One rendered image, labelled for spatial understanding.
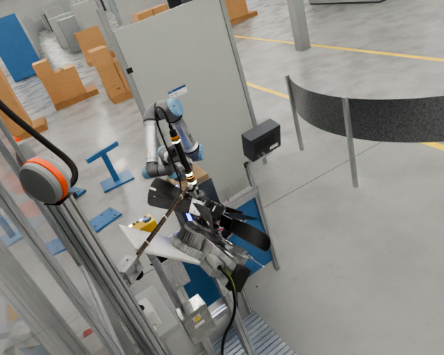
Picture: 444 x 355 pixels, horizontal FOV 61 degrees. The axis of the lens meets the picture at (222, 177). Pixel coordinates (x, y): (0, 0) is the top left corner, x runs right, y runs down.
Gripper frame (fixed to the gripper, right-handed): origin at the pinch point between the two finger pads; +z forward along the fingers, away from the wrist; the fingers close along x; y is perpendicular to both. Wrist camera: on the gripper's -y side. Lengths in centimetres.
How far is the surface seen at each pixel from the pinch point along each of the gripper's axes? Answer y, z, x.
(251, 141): 25, -32, -58
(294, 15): 65, -481, -489
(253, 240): 44, 26, -11
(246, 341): 123, 14, 10
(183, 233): 30.6, 6.5, 17.5
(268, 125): 22, -37, -77
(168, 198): 11.9, -0.2, 16.1
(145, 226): 41, -34, 28
